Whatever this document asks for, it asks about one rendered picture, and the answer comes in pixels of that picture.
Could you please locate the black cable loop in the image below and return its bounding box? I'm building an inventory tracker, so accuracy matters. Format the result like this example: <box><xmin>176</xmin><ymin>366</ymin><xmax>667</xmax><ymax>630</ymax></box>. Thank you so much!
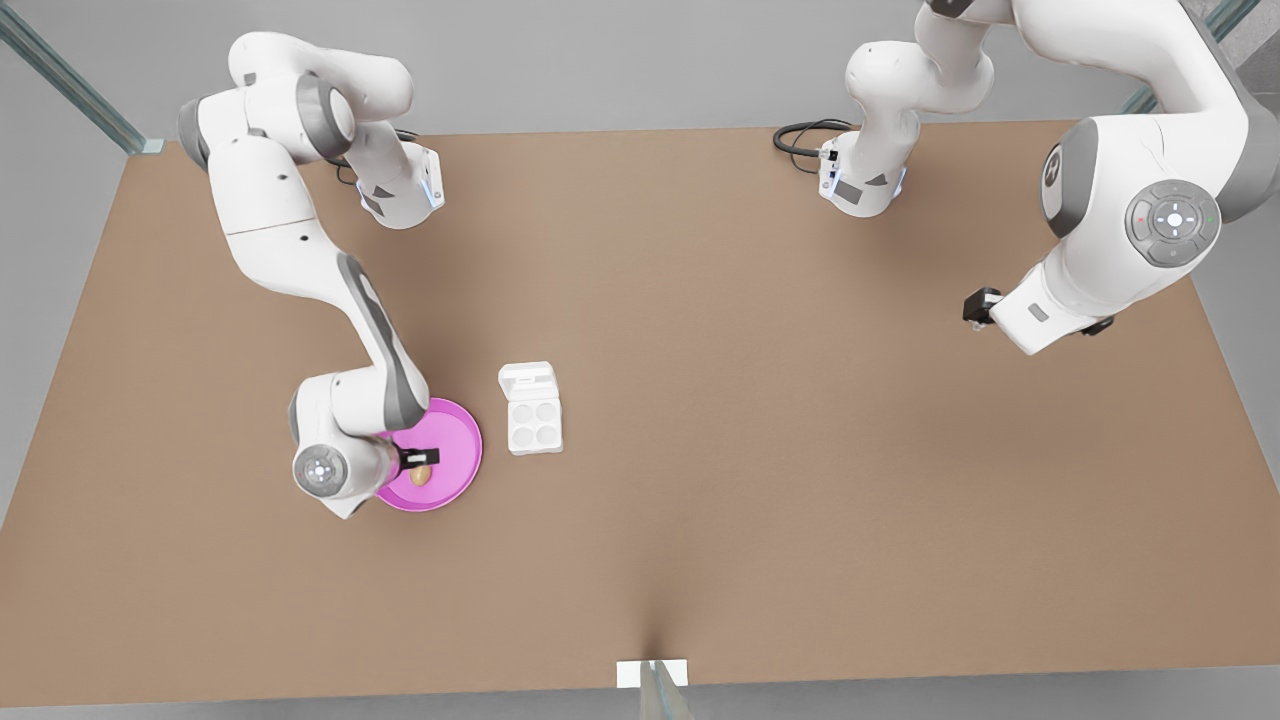
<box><xmin>772</xmin><ymin>119</ymin><xmax>857</xmax><ymax>175</ymax></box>

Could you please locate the white egg box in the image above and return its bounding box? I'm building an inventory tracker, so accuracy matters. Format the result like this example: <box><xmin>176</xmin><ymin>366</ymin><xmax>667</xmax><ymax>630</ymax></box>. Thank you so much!
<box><xmin>498</xmin><ymin>361</ymin><xmax>565</xmax><ymax>457</ymax></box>

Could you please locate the pink round plate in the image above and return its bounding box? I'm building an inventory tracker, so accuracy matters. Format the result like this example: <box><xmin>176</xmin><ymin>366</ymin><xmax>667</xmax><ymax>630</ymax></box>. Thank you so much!
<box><xmin>375</xmin><ymin>397</ymin><xmax>484</xmax><ymax>513</ymax></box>

